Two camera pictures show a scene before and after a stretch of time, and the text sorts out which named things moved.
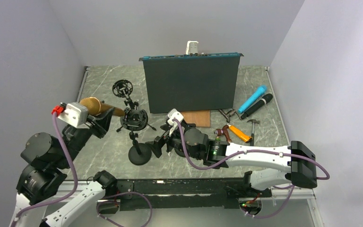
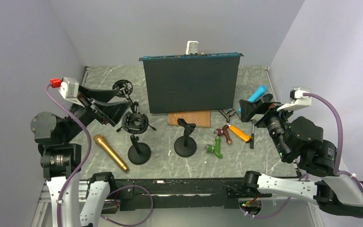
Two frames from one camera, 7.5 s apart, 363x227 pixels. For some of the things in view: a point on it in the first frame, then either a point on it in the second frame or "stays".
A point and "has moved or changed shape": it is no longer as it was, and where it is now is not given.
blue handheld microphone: x=259 y=93 stays
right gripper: x=159 y=142 → x=248 y=109
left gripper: x=101 y=125 → x=113 y=111
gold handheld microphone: x=94 y=108 has moved or changed shape
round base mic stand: x=139 y=153 stays
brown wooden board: x=201 y=118 stays
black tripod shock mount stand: x=134 y=118 stays
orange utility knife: x=239 y=134 stays
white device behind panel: x=192 y=47 stays
